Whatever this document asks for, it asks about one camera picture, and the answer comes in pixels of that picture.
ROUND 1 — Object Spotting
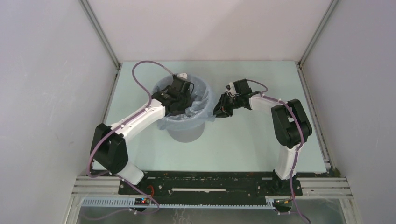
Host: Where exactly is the white slotted cable duct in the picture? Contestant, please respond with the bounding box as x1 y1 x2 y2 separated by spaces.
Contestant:
81 197 275 210

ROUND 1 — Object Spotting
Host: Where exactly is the right aluminium frame post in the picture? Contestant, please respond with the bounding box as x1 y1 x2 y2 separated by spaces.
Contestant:
298 0 340 67

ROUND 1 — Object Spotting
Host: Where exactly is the aluminium frame post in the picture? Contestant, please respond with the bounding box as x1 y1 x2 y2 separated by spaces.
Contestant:
298 0 340 67
79 0 121 70

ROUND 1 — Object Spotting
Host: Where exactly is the purple cable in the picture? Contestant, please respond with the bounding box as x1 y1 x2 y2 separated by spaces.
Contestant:
86 60 175 179
246 79 305 224

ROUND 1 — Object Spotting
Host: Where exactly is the left aluminium frame post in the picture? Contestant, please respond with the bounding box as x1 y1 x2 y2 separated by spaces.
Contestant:
79 0 121 70

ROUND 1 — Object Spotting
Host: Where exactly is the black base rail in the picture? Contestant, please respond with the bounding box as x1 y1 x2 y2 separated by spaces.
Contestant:
137 171 303 205

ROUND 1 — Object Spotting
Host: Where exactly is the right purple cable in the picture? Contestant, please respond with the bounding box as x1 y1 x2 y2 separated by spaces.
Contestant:
246 79 305 224

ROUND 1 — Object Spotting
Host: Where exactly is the small electronics board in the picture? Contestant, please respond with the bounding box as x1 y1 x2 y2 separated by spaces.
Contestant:
134 197 151 206

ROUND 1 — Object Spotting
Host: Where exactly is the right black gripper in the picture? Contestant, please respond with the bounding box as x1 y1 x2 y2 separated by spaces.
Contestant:
209 92 242 119

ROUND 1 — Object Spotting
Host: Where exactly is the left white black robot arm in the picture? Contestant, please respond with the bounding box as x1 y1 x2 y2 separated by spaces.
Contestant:
90 73 194 194

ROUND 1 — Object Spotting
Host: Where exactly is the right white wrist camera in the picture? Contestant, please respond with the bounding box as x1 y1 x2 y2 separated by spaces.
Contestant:
225 83 237 97

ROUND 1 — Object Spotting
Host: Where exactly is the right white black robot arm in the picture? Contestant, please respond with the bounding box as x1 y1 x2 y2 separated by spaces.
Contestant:
213 79 313 195

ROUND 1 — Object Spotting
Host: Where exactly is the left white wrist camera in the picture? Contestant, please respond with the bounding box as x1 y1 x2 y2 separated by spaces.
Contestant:
176 73 189 81

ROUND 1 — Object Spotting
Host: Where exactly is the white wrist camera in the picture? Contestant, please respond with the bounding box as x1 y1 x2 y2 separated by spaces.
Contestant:
225 83 237 97
176 73 189 81

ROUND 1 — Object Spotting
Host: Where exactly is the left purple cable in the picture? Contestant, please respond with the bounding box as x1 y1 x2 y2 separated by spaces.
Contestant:
86 60 175 179

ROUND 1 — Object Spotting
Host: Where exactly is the blue plastic trash bag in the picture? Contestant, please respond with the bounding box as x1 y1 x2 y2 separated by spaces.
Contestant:
156 74 217 131

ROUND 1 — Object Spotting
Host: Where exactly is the grey plastic trash bin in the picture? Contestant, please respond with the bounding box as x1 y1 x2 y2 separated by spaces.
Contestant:
167 123 205 143

